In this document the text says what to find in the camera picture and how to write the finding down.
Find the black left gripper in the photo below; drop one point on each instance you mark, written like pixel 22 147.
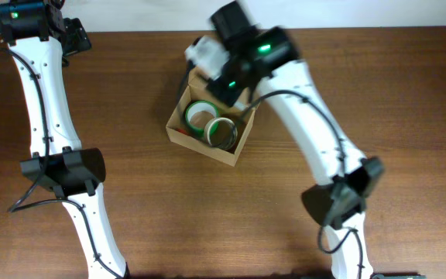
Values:
pixel 78 37

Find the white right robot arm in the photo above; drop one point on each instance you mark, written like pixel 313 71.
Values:
pixel 270 67

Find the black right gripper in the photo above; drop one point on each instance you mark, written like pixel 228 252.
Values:
pixel 231 93

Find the black white marker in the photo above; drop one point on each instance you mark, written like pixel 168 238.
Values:
pixel 240 106

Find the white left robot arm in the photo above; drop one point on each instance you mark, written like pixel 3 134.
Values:
pixel 62 172

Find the brown cardboard box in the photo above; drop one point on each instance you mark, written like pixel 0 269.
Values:
pixel 194 88

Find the green tape roll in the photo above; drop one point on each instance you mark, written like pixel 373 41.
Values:
pixel 198 114

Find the beige masking tape roll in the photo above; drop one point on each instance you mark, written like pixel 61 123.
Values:
pixel 221 133

